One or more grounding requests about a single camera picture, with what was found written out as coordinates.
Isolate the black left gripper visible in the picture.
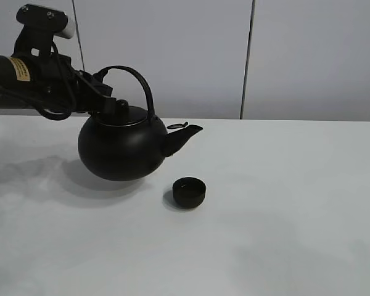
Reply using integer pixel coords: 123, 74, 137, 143
33, 52, 116, 114

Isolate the black round teapot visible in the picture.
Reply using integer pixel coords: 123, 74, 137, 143
77, 65, 203, 181

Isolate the small black teacup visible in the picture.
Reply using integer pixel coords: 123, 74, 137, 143
172, 177, 207, 209

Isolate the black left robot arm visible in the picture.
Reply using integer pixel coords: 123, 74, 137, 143
0, 53, 116, 114

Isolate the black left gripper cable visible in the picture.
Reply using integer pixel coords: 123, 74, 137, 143
33, 41, 80, 121

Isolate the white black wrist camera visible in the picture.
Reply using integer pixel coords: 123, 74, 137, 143
14, 4, 76, 60

